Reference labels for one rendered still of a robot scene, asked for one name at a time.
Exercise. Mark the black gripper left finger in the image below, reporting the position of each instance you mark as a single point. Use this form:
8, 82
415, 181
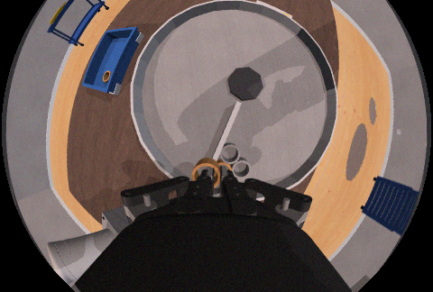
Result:
143, 199

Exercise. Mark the bronze bushing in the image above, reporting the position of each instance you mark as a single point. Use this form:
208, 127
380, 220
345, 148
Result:
106, 76
207, 162
220, 162

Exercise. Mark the blue crate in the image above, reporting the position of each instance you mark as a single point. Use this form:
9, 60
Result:
113, 53

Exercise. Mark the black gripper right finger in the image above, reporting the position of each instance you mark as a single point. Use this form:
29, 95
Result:
280, 200

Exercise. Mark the grey round turntable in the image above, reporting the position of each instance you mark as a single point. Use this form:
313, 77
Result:
213, 59

